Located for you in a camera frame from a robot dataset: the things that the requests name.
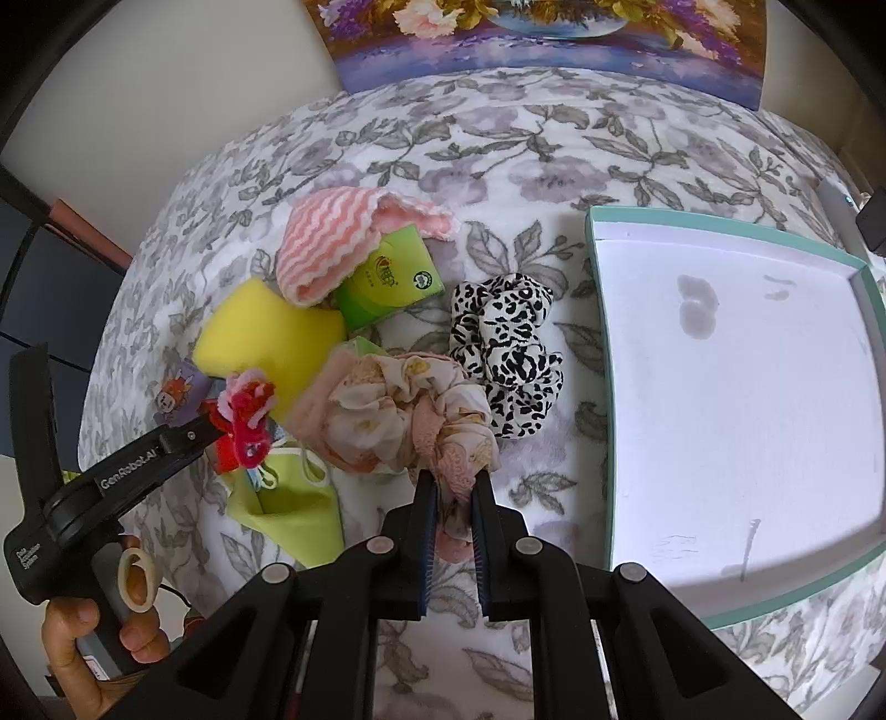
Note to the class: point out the leopard print scrunchie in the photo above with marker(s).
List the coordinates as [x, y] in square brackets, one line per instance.
[495, 335]

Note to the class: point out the blue face mask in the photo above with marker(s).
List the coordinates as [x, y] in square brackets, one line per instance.
[261, 477]

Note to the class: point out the grey floral blanket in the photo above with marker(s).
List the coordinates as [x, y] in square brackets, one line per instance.
[518, 156]

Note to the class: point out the green tissue pack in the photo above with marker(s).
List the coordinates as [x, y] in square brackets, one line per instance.
[399, 274]
[362, 347]

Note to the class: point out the purple cartoon wipes packet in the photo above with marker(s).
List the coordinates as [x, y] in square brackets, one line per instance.
[181, 395]

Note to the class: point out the teal white tray box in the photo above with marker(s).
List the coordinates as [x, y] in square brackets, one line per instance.
[746, 372]

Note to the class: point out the pink white striped cloth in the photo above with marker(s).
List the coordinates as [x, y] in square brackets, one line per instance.
[332, 231]

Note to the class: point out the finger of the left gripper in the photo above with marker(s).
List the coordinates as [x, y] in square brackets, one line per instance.
[184, 444]

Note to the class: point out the pink floral scrunchie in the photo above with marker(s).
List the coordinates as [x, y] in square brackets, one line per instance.
[372, 413]

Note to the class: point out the person's left hand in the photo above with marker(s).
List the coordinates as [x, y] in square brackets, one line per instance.
[77, 661]

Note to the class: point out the yellow sponge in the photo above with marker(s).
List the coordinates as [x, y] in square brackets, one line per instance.
[254, 328]

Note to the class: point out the red pink pipe-cleaner flower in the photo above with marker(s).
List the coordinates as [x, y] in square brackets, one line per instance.
[240, 413]

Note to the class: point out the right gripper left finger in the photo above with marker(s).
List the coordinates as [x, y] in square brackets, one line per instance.
[419, 544]

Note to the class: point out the dark cabinet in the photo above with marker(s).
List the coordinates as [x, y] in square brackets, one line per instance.
[56, 291]

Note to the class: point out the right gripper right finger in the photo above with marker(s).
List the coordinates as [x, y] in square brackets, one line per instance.
[491, 554]

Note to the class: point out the lime green cloth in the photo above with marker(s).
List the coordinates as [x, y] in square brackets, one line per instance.
[301, 515]

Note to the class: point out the flower painting canvas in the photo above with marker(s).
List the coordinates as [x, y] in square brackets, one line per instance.
[718, 48]

